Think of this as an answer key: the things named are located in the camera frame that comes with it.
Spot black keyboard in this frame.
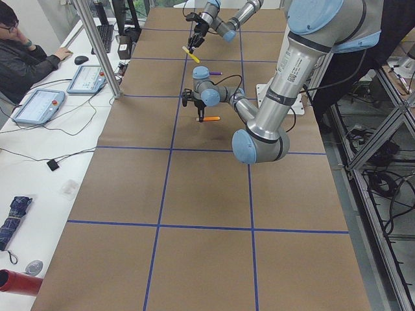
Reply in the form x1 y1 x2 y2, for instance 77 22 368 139
97 24 114 54

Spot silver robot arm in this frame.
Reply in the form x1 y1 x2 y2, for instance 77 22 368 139
185 0 263 54
182 1 383 164

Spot far teach pendant tablet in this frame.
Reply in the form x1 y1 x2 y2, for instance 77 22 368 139
67 65 106 95

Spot orange highlighter pen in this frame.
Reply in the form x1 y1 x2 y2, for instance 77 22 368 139
196 116 220 122

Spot red water bottle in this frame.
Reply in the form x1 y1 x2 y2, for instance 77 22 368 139
1 270 43 296

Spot black monitor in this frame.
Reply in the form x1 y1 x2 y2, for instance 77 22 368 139
111 0 141 37

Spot small black usb hub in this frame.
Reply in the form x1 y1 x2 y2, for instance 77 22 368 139
47 159 60 172

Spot seated person in black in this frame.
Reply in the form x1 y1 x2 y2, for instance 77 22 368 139
1 1 72 105

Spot clear plastic lid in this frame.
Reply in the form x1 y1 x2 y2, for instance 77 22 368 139
60 179 79 200

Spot black camera cable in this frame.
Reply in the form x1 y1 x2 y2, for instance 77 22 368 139
213 74 244 98

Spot brown paper table cover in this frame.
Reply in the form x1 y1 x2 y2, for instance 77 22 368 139
33 8 370 310

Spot aluminium frame post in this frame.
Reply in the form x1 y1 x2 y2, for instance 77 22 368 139
72 0 121 99

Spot yellow highlighter pen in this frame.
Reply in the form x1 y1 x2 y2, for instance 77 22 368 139
182 46 200 63

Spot dark blue folded umbrella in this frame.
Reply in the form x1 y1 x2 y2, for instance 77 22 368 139
1 196 32 251

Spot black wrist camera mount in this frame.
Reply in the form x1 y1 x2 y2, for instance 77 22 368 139
185 12 200 23
181 88 195 107

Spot black cardboard box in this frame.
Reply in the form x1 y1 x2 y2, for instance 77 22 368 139
117 36 132 60

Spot black computer mouse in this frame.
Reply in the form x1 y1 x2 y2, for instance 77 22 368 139
74 56 89 65

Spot teach pendant tablet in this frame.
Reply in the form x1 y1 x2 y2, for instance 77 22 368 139
12 89 65 125
67 65 106 95

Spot near teach pendant tablet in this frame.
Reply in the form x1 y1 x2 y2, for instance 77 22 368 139
12 89 65 125

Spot electronics board with wires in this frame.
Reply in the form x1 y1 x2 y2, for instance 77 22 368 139
117 62 128 76

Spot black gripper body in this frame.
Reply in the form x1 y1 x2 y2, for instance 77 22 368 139
194 98 206 109
194 20 210 39

